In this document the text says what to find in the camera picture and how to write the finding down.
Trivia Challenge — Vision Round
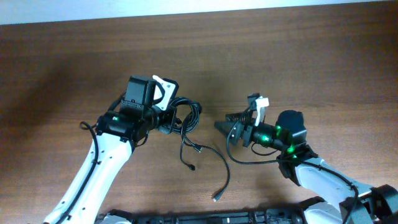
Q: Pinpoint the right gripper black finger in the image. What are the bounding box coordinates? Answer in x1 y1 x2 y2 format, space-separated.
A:
214 121 237 139
225 111 252 122

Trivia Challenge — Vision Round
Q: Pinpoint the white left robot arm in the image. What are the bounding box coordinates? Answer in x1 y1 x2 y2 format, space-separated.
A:
44 75 178 223

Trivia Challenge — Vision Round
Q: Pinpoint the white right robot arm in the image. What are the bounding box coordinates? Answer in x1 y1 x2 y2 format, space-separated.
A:
215 110 397 223

